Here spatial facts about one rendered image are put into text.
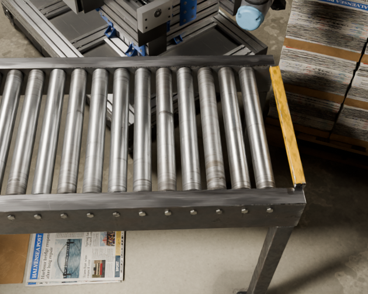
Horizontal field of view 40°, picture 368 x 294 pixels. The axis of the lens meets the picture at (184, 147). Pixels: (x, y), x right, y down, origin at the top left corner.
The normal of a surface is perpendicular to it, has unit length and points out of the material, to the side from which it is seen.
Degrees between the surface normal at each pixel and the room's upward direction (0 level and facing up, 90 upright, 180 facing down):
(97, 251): 1
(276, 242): 90
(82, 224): 90
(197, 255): 0
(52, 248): 1
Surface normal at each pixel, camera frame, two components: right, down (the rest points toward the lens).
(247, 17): -0.39, 0.73
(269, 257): 0.04, 0.80
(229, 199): 0.03, -0.60
